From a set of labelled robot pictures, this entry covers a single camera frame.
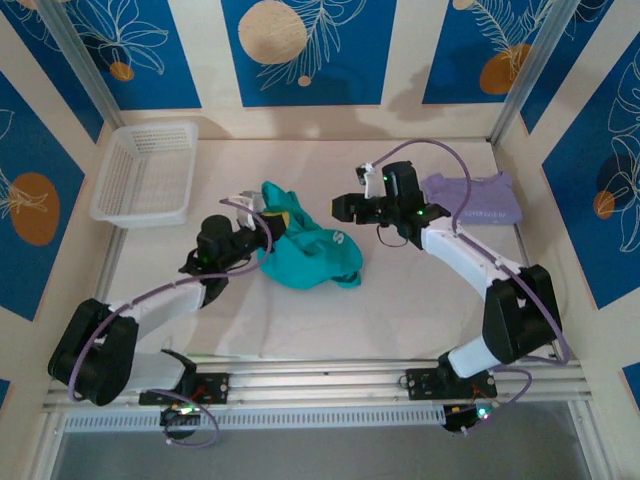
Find teal t-shirt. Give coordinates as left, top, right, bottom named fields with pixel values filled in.
left=257, top=180, right=365, bottom=291

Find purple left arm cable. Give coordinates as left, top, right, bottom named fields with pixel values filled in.
left=68, top=197, right=274, bottom=448

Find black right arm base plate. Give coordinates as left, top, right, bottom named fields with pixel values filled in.
left=405, top=367, right=499, bottom=401

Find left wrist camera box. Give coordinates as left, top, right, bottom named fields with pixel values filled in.
left=234, top=189, right=265, bottom=227

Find aluminium mounting rail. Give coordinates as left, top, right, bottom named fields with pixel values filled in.
left=42, top=357, right=594, bottom=414

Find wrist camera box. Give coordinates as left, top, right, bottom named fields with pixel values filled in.
left=355, top=162, right=385, bottom=200
left=234, top=189, right=265, bottom=227

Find aluminium frame post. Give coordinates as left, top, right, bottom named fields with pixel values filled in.
left=487, top=0, right=576, bottom=146
left=37, top=0, right=126, bottom=141

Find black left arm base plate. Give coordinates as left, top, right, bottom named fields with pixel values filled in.
left=138, top=372, right=231, bottom=406

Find white slotted cable duct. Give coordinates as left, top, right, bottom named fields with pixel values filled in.
left=62, top=403, right=446, bottom=434

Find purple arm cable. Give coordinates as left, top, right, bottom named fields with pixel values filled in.
left=369, top=138, right=572, bottom=436
left=68, top=197, right=274, bottom=448

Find white table cover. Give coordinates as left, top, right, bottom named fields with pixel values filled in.
left=94, top=137, right=556, bottom=361

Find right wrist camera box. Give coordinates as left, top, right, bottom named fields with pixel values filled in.
left=355, top=162, right=385, bottom=200

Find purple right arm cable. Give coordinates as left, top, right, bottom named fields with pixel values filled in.
left=369, top=138, right=572, bottom=436

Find white plastic basket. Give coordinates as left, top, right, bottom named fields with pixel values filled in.
left=88, top=121, right=200, bottom=230

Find folded lavender t-shirt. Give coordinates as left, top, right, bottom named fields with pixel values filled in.
left=419, top=171, right=525, bottom=225

